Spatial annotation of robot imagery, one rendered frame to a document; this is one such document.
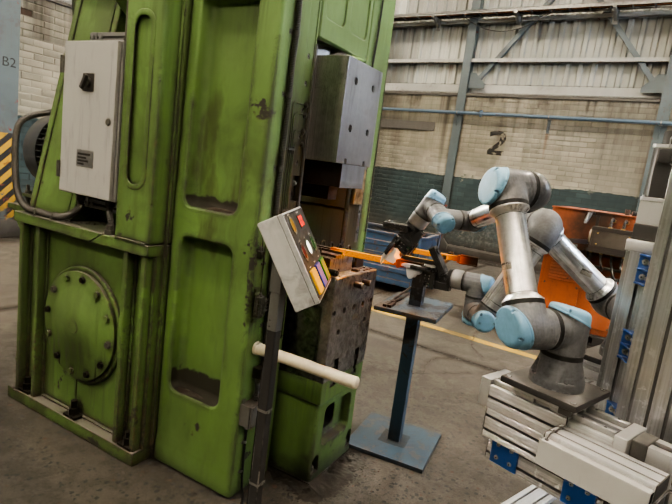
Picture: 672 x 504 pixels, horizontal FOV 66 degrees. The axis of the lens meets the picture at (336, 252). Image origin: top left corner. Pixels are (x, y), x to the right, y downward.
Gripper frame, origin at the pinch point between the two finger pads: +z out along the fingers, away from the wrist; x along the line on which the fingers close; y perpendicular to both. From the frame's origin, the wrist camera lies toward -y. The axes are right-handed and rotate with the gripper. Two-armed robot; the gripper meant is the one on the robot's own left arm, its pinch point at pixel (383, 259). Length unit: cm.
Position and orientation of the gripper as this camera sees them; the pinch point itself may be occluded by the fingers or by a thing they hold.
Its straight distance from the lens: 213.0
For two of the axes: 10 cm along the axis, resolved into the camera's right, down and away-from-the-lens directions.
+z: -5.3, 7.6, 3.7
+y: 6.9, 6.5, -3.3
